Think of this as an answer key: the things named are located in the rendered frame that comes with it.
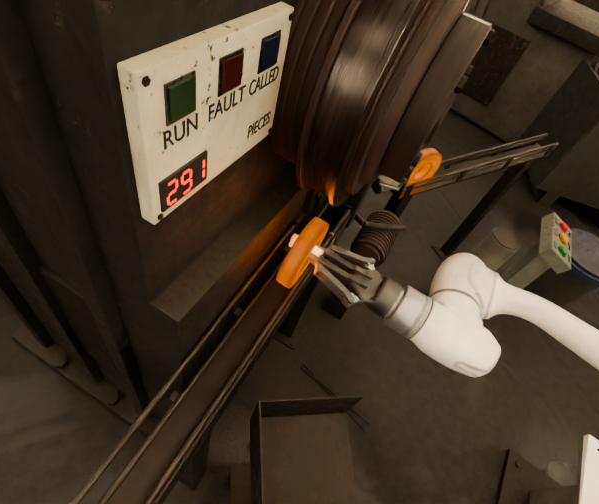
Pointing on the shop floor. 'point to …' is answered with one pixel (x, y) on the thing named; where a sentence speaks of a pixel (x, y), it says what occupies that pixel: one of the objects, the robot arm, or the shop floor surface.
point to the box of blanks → (589, 141)
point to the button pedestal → (540, 255)
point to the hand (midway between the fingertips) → (305, 248)
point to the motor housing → (380, 243)
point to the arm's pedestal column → (530, 484)
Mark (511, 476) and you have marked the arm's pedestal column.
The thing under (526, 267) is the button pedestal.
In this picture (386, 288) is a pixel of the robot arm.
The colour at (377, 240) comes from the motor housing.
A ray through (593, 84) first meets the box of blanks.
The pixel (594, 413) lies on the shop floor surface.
